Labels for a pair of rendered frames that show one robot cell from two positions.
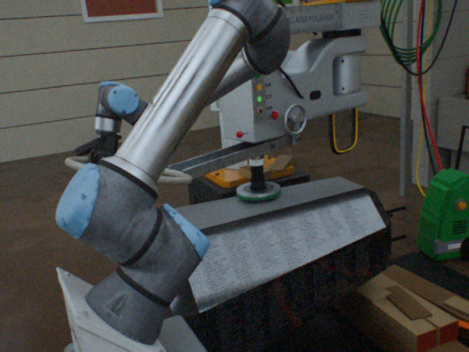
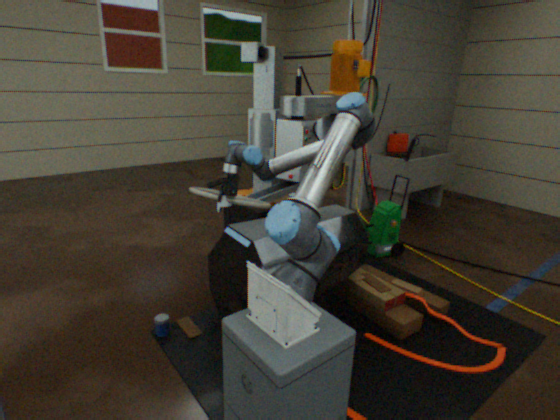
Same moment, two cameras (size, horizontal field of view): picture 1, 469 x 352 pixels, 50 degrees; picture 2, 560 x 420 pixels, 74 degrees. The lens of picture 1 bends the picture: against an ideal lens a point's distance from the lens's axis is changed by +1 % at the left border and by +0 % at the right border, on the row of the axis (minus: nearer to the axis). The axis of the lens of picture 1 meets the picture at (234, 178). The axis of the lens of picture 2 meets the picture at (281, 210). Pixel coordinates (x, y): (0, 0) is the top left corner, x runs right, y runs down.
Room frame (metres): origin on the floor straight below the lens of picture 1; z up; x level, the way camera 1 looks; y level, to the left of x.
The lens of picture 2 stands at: (-0.20, 0.66, 1.78)
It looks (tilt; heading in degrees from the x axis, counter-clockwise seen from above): 19 degrees down; 345
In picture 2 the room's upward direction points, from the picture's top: 2 degrees clockwise
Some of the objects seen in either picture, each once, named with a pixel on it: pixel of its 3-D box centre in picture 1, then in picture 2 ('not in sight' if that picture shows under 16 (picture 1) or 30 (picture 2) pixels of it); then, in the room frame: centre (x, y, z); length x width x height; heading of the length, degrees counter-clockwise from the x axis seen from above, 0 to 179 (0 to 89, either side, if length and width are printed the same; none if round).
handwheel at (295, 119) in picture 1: (289, 119); not in sight; (2.30, -0.28, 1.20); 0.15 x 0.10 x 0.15; 129
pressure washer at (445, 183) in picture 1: (449, 193); (386, 216); (3.19, -1.44, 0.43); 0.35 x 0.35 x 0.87; 9
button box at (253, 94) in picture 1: (256, 86); (303, 147); (2.19, -0.13, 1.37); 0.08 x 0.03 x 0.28; 129
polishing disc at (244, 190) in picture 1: (258, 188); not in sight; (2.32, -0.11, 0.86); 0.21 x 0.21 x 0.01
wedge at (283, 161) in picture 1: (281, 163); not in sight; (2.98, -0.29, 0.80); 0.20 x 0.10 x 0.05; 151
